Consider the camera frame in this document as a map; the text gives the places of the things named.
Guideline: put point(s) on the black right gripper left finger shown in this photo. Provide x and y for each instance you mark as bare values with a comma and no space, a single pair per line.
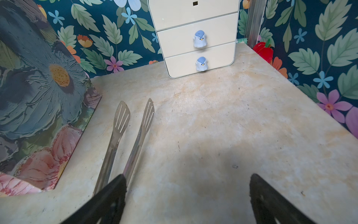
106,207

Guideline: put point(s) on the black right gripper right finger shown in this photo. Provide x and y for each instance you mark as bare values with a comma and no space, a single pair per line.
270,207

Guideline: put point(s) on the metal slotted tongs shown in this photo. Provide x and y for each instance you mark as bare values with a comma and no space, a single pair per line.
120,124

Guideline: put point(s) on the floral paper bag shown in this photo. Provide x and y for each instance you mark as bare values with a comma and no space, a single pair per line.
47,98

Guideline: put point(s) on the red strawberry toy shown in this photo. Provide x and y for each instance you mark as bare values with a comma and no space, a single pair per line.
264,50

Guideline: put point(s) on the lower penguin drawer knob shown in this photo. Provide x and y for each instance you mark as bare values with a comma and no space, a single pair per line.
201,64

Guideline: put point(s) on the penguin drawer knob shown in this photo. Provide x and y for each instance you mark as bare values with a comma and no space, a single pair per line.
200,40
201,64

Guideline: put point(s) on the upper penguin drawer knob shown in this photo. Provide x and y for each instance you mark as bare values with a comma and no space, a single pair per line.
200,40

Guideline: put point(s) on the white drawer cabinet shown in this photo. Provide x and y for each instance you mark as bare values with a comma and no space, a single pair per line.
176,23

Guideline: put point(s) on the aluminium frame post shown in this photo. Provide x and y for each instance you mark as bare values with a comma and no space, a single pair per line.
254,19

